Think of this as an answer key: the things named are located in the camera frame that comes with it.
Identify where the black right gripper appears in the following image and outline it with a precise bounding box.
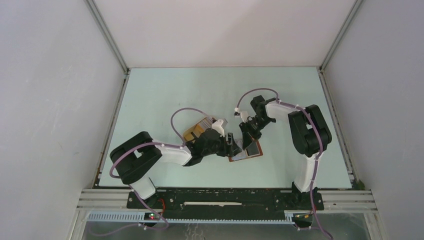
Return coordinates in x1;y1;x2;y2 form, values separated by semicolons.
239;115;274;150

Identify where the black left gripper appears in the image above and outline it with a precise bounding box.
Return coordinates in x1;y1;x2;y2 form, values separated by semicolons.
202;132;241;157

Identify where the white portrait credit card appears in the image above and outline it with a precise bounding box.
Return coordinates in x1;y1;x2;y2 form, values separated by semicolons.
235;139;244;150

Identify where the black credit card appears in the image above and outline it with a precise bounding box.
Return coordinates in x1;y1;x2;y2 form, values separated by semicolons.
245;142;262;158

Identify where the brown leather card holder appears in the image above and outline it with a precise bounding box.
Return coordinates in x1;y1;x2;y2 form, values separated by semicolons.
228;141;263;162

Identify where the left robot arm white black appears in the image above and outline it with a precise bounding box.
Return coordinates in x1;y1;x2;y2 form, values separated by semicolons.
109;128;242;208

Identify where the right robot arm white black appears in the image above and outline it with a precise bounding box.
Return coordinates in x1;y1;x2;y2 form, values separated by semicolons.
234;95;332;209

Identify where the stack of credit cards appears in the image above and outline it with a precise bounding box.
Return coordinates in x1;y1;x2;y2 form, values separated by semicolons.
197;117;216;131

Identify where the beige oval card tray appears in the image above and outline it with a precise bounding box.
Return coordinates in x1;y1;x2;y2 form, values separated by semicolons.
182;119;206;142

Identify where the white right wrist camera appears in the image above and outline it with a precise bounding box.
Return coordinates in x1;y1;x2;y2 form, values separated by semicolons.
234;107;249;123

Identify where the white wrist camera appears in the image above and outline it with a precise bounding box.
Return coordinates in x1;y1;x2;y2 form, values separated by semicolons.
211;118;228;137
234;107;249;123

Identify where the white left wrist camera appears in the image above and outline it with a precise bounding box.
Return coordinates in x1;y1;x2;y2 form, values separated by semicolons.
211;118;228;137

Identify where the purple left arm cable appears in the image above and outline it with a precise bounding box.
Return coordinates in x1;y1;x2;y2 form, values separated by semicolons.
109;107;216;230

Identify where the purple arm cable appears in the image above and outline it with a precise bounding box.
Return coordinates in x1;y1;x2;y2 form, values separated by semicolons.
109;107;216;230
235;87;334;240

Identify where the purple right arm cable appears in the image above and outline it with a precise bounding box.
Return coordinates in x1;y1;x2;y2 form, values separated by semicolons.
235;87;334;240

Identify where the white toothed cable duct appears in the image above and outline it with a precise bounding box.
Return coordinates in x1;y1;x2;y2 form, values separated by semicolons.
86;211;295;225

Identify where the aluminium frame rail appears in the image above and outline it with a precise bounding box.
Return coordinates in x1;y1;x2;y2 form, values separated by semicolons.
76;188;378;214

